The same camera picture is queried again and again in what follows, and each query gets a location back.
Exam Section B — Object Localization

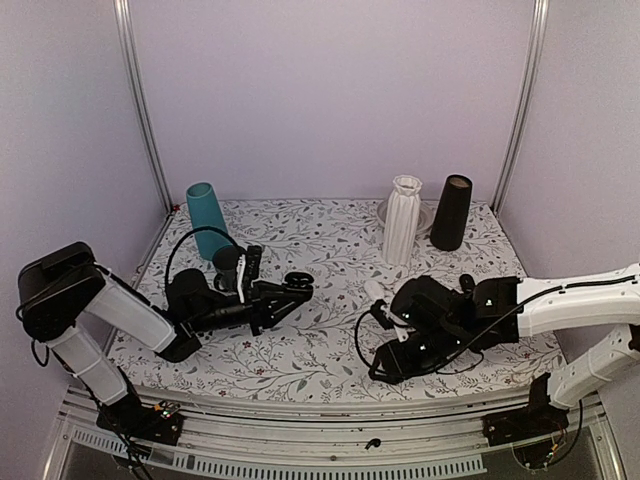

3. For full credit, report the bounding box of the black earbud case rear right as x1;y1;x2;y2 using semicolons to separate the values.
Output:
459;274;476;292

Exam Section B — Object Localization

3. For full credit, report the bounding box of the black tapered vase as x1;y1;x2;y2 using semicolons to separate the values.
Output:
430;174;473;251

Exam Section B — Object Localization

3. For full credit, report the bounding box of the dark grey mug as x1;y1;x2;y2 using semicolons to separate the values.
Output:
213;245;247;293

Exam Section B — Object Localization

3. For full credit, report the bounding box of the teal tapered vase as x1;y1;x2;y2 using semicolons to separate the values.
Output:
186;182;230;261

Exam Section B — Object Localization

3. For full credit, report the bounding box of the aluminium frame post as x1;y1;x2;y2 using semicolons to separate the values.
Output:
113;0;173;214
490;0;550;218

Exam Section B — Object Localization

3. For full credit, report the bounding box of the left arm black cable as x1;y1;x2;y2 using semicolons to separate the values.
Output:
167;226;241;286

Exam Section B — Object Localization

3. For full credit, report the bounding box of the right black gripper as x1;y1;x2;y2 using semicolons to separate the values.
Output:
368;323;465;385

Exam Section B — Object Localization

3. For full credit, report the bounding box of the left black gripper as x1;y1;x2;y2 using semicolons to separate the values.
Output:
189;280;304;336

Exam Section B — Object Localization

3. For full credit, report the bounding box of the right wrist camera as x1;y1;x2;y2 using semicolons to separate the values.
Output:
370;299;409;342

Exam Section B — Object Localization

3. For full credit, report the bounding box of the aluminium front rail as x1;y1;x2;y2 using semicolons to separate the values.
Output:
47;387;626;480

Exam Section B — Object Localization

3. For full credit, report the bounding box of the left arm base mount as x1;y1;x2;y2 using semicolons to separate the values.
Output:
96;397;185;446

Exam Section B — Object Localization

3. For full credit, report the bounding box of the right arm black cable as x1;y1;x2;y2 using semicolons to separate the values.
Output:
354;299;526;376

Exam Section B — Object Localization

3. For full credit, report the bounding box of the right aluminium frame post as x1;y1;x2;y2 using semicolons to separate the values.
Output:
490;0;550;218

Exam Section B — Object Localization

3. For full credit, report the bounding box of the left aluminium frame post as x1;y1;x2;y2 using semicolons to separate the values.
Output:
113;0;173;214

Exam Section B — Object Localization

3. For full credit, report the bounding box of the black earbud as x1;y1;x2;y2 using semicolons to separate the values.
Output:
365;438;381;450

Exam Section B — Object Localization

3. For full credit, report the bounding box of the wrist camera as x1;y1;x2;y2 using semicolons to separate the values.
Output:
370;299;409;342
236;245;263;303

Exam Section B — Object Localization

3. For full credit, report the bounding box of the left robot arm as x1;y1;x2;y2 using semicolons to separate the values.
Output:
16;242;314;434

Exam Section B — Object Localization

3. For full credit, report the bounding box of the white round plate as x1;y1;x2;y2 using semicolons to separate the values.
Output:
376;200;435;235

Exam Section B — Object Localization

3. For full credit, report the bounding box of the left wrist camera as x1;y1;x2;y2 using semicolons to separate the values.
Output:
236;245;263;303

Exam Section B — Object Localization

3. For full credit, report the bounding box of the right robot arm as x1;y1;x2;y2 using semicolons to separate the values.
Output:
365;264;639;436

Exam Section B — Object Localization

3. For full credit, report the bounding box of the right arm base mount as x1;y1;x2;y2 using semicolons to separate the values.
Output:
481;373;569;446

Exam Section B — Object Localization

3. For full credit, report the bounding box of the closed white earbud case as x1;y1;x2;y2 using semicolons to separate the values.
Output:
364;280;386;302

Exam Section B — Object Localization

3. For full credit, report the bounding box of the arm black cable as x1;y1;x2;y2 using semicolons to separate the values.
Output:
167;226;241;286
354;299;526;376

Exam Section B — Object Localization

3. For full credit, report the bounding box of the black glossy charging case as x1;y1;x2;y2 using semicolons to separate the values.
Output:
284;271;314;294

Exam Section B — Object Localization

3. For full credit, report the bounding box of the floral patterned table mat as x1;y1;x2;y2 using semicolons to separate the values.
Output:
108;199;564;403

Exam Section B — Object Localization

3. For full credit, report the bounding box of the white ribbed vase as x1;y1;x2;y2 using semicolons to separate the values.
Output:
382;175;422;265

